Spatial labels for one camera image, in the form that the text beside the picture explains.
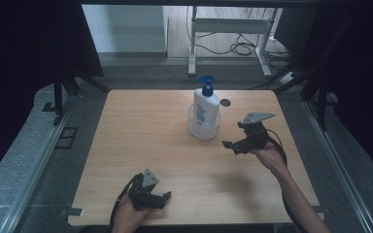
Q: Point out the white pump bottle blue cap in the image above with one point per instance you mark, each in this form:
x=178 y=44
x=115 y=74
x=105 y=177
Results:
x=205 y=108

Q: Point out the black metal stand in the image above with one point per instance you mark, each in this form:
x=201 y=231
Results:
x=58 y=93
x=320 y=97

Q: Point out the dark curtain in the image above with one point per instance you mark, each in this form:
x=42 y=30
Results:
x=366 y=81
x=29 y=64

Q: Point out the white mesh plastic basket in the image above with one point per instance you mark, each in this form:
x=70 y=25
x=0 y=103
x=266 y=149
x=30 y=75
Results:
x=204 y=129

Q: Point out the aluminium rail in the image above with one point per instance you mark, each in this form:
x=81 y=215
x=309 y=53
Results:
x=35 y=171
x=340 y=168

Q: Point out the person's right hand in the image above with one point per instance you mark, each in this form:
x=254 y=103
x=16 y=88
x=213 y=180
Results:
x=270 y=157

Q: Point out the person's left hand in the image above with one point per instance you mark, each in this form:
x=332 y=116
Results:
x=129 y=216

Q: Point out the white metal desk frame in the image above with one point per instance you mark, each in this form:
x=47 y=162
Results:
x=226 y=26

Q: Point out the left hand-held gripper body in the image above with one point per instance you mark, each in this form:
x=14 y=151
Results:
x=142 y=192

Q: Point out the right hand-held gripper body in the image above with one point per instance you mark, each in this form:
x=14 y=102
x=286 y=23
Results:
x=254 y=136

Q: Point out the black floor frame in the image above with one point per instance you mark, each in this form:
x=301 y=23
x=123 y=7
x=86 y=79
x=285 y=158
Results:
x=66 y=137

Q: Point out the white power strip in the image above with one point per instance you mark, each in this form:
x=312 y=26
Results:
x=287 y=78

